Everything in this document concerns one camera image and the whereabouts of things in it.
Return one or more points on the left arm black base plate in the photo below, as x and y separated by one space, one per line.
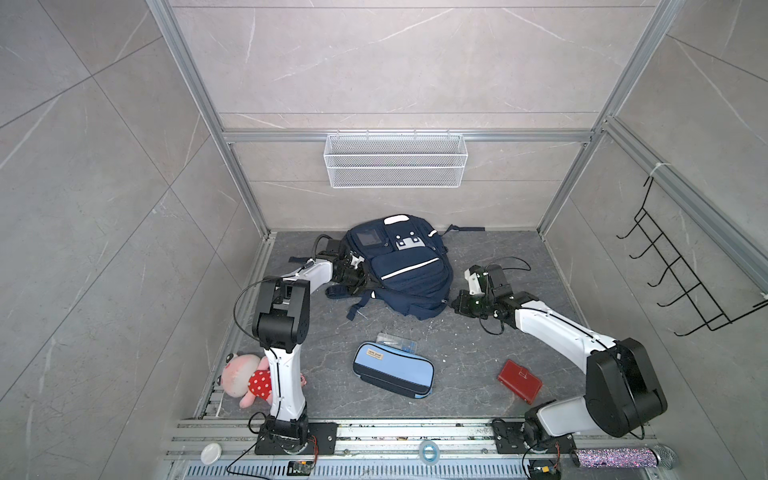
321 437

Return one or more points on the pink plush doll red dress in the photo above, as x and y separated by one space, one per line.
246 379

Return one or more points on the black wire hook rack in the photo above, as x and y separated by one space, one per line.
692 290

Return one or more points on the aluminium rail frame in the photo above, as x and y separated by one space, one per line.
384 449

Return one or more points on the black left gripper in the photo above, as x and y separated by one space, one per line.
363 278

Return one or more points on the navy blue student backpack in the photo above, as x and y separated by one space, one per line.
407 265

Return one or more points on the red wallet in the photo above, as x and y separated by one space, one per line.
520 381

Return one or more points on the white round cap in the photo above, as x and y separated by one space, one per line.
211 453

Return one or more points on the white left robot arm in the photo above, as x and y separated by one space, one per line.
280 324

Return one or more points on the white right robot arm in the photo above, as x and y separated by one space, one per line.
622 390

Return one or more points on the light blue pencil case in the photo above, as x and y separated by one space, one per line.
394 370

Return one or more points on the clear plastic eraser box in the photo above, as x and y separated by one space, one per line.
400 343

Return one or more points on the white wire mesh basket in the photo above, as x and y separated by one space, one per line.
395 160

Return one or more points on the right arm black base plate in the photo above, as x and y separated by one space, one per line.
507 437

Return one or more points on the glittery purple tube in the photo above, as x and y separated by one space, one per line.
655 456

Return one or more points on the clear tape roll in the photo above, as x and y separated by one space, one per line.
429 452

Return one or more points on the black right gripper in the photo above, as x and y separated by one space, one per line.
462 307

